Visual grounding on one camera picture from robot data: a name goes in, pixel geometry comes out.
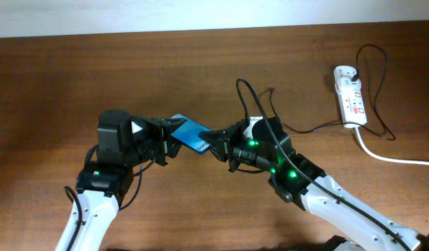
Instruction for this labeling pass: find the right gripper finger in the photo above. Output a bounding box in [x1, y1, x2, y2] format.
[209, 146, 225, 162]
[198, 128, 230, 146]

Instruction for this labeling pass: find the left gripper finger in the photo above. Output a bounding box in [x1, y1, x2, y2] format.
[162, 118, 187, 134]
[163, 137, 182, 158]

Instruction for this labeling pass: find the blue screen smartphone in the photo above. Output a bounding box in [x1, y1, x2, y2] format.
[171, 114, 211, 155]

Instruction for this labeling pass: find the black charging cable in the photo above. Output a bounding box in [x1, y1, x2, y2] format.
[269, 44, 397, 142]

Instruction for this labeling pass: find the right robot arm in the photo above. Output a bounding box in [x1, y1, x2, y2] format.
[199, 117, 429, 250]

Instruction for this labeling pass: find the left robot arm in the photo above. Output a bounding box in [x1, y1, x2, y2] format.
[57, 109, 185, 250]

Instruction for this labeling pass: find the white charger plug adapter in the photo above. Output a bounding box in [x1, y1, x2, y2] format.
[335, 77, 361, 95]

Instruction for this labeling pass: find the white power strip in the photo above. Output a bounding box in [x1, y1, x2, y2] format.
[333, 66, 367, 129]

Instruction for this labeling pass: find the white power strip cord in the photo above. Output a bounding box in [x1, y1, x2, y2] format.
[352, 126, 429, 167]

